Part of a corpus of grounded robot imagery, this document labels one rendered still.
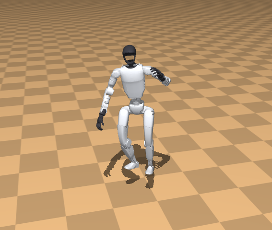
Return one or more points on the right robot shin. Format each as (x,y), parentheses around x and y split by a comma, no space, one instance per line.
(129,152)

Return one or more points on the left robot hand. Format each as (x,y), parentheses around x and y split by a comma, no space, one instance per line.
(159,73)

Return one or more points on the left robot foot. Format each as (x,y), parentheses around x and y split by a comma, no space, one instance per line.
(149,170)

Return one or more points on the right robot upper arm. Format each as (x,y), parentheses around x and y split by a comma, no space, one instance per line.
(112,81)

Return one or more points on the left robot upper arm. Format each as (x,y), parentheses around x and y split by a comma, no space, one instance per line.
(147,71)

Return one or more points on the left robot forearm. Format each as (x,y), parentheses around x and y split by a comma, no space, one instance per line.
(166,81)

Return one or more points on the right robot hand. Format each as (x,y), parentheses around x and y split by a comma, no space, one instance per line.
(100,119)

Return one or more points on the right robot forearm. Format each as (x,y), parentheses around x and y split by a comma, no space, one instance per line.
(105,101)

